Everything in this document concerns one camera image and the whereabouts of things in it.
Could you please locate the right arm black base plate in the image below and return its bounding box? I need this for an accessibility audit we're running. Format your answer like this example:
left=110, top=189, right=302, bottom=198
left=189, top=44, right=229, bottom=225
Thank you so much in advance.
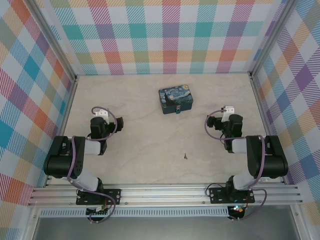
left=208, top=187, right=256, bottom=205

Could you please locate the white slotted cable duct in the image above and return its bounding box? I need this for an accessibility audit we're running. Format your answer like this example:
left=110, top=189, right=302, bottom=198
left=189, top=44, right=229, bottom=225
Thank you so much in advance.
left=39, top=208, right=230, bottom=218

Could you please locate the starry night painted tin box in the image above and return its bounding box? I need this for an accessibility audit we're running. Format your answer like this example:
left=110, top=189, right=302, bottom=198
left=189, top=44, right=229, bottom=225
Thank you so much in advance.
left=158, top=83, right=195, bottom=115

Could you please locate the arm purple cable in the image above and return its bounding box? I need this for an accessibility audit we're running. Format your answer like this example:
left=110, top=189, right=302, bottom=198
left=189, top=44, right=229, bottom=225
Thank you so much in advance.
left=66, top=135, right=116, bottom=224
left=228, top=134, right=269, bottom=222

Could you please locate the wide aluminium base rail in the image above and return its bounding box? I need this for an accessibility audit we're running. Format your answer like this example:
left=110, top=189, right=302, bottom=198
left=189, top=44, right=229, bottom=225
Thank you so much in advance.
left=26, top=183, right=302, bottom=208

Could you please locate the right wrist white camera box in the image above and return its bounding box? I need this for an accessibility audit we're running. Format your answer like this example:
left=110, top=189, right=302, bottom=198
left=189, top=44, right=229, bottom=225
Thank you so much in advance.
left=220, top=105, right=236, bottom=121

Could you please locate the aluminium frame post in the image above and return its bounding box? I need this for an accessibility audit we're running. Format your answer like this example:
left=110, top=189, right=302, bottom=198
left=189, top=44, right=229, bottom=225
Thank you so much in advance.
left=249, top=0, right=297, bottom=81
left=29, top=0, right=79, bottom=82

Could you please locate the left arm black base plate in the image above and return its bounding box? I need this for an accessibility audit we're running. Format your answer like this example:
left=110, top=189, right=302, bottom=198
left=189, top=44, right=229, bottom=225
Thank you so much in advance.
left=75, top=188, right=123, bottom=206

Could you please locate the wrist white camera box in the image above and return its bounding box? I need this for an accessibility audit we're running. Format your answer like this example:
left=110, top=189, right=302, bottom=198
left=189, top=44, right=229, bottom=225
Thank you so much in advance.
left=93, top=109, right=110, bottom=120
left=220, top=105, right=236, bottom=121

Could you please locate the wrist purple cable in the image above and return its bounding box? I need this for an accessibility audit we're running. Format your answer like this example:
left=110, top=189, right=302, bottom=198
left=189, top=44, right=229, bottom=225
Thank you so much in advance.
left=91, top=106, right=118, bottom=141
left=204, top=111, right=227, bottom=145

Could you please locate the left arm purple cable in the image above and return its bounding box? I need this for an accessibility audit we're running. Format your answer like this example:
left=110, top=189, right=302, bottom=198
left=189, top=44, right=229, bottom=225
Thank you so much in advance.
left=66, top=135, right=116, bottom=224

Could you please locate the left wrist purple cable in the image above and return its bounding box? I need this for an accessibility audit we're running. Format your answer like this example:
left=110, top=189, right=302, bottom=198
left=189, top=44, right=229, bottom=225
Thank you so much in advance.
left=91, top=106, right=118, bottom=141

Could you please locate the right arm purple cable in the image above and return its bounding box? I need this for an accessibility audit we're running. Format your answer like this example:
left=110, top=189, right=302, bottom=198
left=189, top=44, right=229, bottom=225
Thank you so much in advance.
left=228, top=134, right=269, bottom=222

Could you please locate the aluminium frame leg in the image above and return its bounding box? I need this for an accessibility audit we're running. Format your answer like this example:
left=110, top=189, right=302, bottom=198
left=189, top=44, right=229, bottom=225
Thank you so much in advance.
left=24, top=206, right=43, bottom=240
left=289, top=203, right=310, bottom=240

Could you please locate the right wrist purple cable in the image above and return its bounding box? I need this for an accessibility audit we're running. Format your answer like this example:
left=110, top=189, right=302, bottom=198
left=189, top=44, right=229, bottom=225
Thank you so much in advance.
left=204, top=111, right=227, bottom=145

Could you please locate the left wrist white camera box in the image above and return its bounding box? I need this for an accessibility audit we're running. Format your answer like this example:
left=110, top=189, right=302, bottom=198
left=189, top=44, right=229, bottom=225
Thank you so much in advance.
left=93, top=109, right=110, bottom=120

